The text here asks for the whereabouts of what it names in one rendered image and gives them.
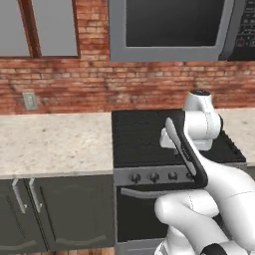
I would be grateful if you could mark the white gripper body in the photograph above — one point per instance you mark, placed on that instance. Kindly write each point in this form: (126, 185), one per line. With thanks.
(167, 139)

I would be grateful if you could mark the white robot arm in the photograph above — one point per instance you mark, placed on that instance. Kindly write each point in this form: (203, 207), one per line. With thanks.
(229, 196)

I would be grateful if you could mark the grey oven bottom drawer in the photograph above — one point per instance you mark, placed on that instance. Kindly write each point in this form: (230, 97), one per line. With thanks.
(139, 248)

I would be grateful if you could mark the black hob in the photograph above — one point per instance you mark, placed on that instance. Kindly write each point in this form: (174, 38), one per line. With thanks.
(139, 139)

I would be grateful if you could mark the black oven knob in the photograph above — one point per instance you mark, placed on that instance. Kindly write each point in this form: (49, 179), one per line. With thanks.
(172, 176)
(189, 175)
(134, 178)
(153, 177)

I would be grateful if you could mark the black oven door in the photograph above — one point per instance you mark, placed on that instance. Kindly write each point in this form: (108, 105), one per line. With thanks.
(136, 219)

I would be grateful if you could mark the grey microwave oven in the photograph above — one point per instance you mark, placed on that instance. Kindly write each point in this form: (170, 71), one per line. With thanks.
(172, 53)

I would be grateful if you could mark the dark grey cupboard door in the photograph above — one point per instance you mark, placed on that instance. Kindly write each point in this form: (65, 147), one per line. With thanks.
(16, 229)
(76, 212)

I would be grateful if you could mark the grey microwave door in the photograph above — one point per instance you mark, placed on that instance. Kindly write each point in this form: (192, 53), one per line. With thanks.
(116, 30)

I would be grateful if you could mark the grey wall socket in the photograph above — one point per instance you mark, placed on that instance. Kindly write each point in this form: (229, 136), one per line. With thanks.
(30, 101)

